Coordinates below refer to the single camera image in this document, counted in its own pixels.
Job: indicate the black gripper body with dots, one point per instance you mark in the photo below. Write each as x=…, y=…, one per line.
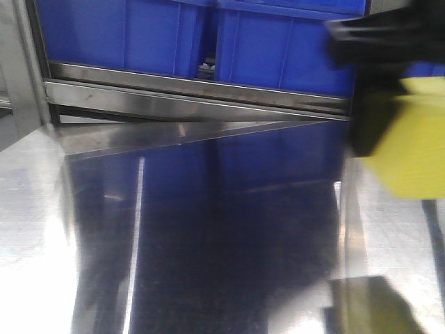
x=413, y=33

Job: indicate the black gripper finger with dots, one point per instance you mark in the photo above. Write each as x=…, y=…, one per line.
x=374, y=105

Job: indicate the yellow foam block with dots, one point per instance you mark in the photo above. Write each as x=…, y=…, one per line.
x=409, y=157

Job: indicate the stainless steel shelf rack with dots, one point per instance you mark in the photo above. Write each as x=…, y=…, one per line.
x=136, y=203

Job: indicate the blue plastic bin centre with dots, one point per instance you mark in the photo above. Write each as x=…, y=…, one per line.
x=281, y=44

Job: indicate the blue plastic bin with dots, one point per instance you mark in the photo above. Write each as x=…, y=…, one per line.
x=161, y=37
x=281, y=44

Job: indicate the blue plastic bin left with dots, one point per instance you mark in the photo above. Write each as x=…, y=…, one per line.
x=161, y=37

